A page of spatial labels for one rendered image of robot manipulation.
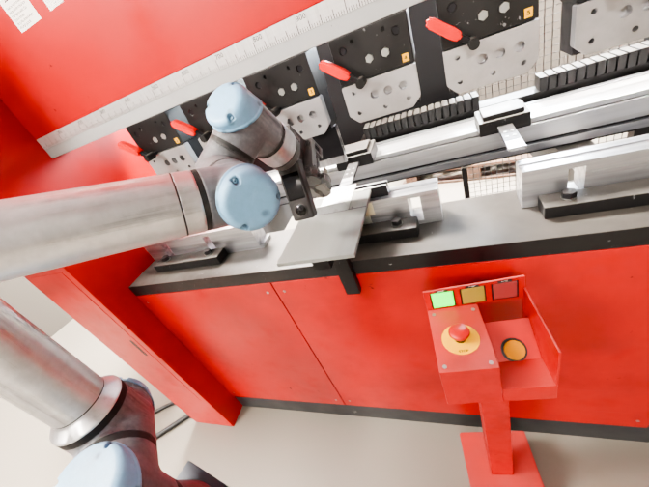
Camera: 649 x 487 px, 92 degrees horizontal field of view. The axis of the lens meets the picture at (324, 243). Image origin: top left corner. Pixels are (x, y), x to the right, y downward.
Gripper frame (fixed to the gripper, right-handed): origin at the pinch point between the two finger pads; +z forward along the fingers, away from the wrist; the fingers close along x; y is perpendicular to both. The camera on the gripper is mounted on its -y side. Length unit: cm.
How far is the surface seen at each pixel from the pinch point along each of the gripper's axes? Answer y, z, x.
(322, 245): -13.4, -5.0, -0.8
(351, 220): -7.2, 0.3, -6.0
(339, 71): 17.1, -16.9, -11.4
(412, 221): -5.8, 13.9, -17.8
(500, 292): -24.9, 10.7, -34.4
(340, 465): -85, 65, 27
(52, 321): -21, 105, 332
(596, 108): 20, 28, -64
